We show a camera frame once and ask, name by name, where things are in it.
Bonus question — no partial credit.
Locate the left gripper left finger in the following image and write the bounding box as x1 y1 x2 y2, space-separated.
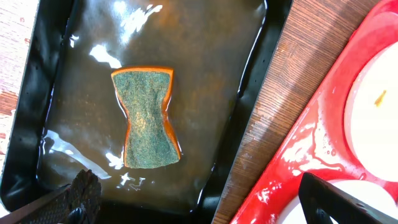
1 170 101 224

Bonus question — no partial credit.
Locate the light blue plate bottom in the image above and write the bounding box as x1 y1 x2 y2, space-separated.
277 180 397 224

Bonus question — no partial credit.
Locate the orange green sponge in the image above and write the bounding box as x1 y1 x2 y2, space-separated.
111 67 181 169

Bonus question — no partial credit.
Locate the light blue plate top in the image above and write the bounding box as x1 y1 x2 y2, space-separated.
344 43 397 182

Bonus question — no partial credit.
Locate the light blue plate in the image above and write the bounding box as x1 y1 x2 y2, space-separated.
277 180 397 224
344 43 397 182

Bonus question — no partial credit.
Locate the black water tray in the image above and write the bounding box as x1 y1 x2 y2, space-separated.
1 1 292 223

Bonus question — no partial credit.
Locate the red plastic tray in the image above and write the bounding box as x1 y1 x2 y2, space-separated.
232 0 397 223

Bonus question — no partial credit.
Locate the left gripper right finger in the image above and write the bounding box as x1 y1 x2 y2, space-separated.
298 172 397 224

